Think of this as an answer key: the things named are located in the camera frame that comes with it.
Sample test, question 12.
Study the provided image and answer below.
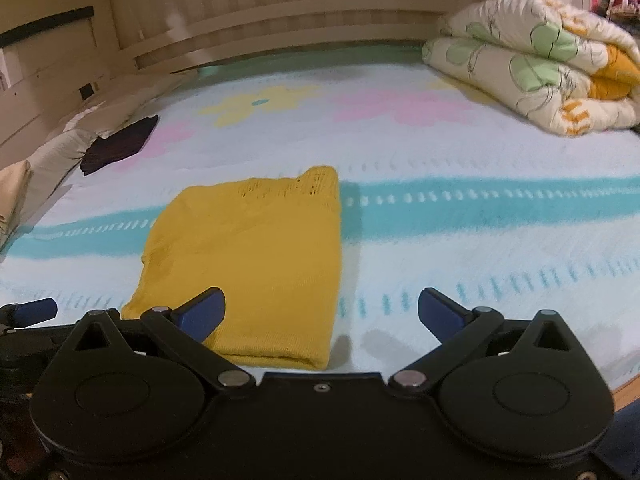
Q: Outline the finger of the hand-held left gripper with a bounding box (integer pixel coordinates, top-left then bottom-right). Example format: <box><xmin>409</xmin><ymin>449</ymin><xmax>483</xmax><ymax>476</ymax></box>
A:
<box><xmin>0</xmin><ymin>297</ymin><xmax>59</xmax><ymax>333</ymax></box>

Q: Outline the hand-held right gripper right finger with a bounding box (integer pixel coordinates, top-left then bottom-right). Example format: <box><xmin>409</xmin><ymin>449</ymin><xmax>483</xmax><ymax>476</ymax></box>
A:
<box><xmin>387</xmin><ymin>287</ymin><xmax>581</xmax><ymax>394</ymax></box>

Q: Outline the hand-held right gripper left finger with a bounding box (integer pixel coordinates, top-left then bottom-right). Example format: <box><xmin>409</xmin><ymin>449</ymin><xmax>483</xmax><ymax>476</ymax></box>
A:
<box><xmin>65</xmin><ymin>287</ymin><xmax>253</xmax><ymax>394</ymax></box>

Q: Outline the green mattress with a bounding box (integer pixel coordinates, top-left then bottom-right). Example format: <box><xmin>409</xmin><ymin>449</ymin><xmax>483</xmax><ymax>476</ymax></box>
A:
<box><xmin>197</xmin><ymin>42</ymin><xmax>433</xmax><ymax>70</ymax></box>

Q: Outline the tan pillow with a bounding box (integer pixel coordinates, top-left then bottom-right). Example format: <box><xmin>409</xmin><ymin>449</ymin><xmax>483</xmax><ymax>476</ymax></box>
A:
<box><xmin>0</xmin><ymin>160</ymin><xmax>34</xmax><ymax>252</ymax></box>

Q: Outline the floral rolled quilt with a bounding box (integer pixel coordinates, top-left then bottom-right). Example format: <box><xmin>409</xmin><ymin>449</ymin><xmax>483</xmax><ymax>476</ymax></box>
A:
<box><xmin>421</xmin><ymin>0</ymin><xmax>640</xmax><ymax>136</ymax></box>

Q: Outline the yellow knit sweater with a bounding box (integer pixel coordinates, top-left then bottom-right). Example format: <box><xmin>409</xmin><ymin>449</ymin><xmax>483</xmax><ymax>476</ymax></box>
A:
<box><xmin>121</xmin><ymin>165</ymin><xmax>343</xmax><ymax>371</ymax></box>

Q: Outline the black wall strip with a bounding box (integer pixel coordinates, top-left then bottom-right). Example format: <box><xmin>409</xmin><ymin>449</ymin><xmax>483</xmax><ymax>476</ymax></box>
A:
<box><xmin>0</xmin><ymin>7</ymin><xmax>96</xmax><ymax>49</ymax></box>

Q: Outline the dark red-striped folded garment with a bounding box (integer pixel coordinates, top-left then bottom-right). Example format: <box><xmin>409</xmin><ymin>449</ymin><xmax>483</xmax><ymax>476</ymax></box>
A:
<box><xmin>80</xmin><ymin>115</ymin><xmax>160</xmax><ymax>177</ymax></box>

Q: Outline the wooden bed frame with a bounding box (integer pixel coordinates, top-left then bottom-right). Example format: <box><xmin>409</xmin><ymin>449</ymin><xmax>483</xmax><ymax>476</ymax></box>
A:
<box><xmin>107</xmin><ymin>0</ymin><xmax>517</xmax><ymax>72</ymax></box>

